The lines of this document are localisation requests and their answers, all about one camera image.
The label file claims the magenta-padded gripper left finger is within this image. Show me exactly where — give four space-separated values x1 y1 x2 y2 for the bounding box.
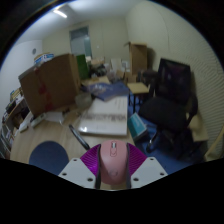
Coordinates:
58 143 102 190

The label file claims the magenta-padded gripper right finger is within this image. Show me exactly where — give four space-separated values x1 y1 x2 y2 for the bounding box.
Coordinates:
125 143 169 189

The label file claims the pink computer mouse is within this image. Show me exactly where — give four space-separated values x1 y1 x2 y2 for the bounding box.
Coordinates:
99 139 129 186

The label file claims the blue mouse pad, black wrist rest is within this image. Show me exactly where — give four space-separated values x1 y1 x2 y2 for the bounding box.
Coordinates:
28 140 70 176

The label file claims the teal box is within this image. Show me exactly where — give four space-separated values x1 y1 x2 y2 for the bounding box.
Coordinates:
127 112 149 141

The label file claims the white open book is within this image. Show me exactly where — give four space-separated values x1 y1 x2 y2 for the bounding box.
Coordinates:
78 95 129 137

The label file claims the black office chair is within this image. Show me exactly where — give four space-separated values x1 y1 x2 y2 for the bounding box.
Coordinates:
138 58 199 158

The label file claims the white remote control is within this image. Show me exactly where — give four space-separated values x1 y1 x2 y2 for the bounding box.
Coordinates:
29 113 47 129

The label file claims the white flat device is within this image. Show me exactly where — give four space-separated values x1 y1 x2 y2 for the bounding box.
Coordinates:
18 114 34 133

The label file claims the clear plastic container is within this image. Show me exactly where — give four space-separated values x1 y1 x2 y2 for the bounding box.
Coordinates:
74 92 93 108

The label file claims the small wooden side table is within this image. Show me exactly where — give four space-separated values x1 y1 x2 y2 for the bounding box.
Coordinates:
126 82 151 114

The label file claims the white shelf unit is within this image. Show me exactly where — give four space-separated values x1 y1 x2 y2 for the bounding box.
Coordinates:
0 87 29 159

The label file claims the blue book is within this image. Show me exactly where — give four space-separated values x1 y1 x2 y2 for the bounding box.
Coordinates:
81 81 131 102

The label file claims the large brown cardboard box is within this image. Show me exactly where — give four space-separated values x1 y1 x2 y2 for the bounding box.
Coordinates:
18 53 82 117

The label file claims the green board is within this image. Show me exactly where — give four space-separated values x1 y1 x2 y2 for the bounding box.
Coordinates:
75 54 91 80

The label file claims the tall open cardboard box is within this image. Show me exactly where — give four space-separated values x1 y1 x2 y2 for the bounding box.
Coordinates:
124 41 149 76

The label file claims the blue and white box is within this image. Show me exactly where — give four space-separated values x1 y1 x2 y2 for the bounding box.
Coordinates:
33 52 55 66

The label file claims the grey door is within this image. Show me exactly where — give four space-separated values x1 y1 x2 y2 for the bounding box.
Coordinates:
69 26 93 58

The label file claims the ceiling light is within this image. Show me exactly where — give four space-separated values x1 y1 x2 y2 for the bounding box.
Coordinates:
52 9 68 19

